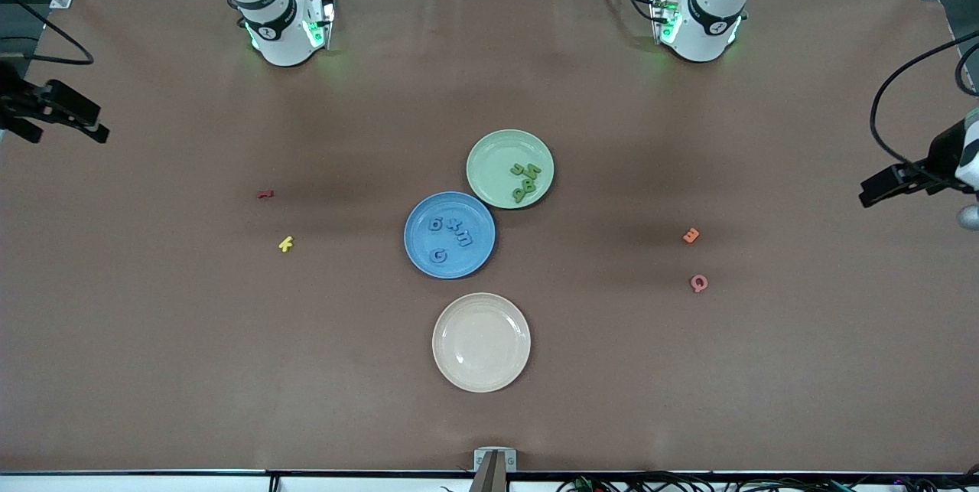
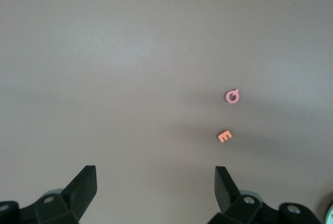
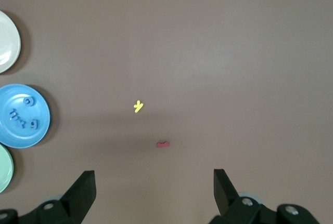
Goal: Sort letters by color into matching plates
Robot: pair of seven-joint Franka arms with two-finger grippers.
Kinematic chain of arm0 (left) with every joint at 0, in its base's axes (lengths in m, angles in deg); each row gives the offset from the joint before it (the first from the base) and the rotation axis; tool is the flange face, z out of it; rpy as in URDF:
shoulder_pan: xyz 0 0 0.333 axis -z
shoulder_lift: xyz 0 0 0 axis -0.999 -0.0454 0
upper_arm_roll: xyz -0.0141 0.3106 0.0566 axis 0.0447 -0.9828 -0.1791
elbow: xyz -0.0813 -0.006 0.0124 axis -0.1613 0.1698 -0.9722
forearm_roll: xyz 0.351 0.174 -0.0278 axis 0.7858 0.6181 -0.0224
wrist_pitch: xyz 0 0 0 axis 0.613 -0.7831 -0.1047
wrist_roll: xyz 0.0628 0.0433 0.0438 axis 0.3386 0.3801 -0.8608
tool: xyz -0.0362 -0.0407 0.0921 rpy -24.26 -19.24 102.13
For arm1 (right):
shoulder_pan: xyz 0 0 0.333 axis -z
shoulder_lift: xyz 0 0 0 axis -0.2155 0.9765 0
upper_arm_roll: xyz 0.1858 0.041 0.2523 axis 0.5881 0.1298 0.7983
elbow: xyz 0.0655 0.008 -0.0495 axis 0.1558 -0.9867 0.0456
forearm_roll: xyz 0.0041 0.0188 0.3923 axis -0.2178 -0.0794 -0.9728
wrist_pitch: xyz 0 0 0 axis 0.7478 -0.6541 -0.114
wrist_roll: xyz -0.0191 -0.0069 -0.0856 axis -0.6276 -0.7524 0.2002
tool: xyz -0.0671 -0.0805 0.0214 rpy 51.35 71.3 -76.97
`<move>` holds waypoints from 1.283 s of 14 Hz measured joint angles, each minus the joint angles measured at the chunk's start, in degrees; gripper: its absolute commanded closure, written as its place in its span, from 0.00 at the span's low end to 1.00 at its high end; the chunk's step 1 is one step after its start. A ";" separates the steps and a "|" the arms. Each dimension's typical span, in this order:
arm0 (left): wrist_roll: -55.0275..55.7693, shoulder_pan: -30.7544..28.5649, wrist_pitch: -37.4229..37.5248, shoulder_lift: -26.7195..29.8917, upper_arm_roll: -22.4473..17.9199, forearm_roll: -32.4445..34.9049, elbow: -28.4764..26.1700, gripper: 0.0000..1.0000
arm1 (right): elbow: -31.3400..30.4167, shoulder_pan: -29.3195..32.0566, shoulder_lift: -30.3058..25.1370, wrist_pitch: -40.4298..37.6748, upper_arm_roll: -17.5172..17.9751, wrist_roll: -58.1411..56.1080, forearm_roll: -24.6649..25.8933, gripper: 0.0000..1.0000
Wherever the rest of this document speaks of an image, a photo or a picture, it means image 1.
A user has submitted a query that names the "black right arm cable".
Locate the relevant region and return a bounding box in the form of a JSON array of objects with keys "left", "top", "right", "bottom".
[{"left": 0, "top": 0, "right": 95, "bottom": 67}]

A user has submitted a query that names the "blue plate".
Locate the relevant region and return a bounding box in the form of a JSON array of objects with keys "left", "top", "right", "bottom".
[{"left": 404, "top": 191, "right": 497, "bottom": 280}]

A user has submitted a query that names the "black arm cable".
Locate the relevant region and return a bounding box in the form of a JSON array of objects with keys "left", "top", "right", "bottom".
[
  {"left": 0, "top": 0, "right": 95, "bottom": 67},
  {"left": 870, "top": 31, "right": 979, "bottom": 171}
]

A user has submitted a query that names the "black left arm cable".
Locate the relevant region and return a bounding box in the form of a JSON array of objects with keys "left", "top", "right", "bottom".
[{"left": 870, "top": 31, "right": 979, "bottom": 171}]

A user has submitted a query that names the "brown camera post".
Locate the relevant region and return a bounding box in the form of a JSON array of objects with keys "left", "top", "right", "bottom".
[{"left": 468, "top": 452, "right": 512, "bottom": 492}]

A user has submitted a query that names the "beige plate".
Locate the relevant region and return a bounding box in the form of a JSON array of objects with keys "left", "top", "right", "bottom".
[{"left": 432, "top": 292, "right": 532, "bottom": 393}]

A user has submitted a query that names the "green plate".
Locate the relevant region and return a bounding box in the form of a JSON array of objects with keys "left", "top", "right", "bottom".
[{"left": 466, "top": 129, "right": 555, "bottom": 210}]

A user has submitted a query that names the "grey metal bracket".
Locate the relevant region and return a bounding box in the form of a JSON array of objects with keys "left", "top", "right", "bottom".
[{"left": 473, "top": 448, "right": 518, "bottom": 473}]

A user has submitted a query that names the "brown table cloth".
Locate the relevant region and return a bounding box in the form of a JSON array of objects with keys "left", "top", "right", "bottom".
[{"left": 0, "top": 0, "right": 979, "bottom": 474}]

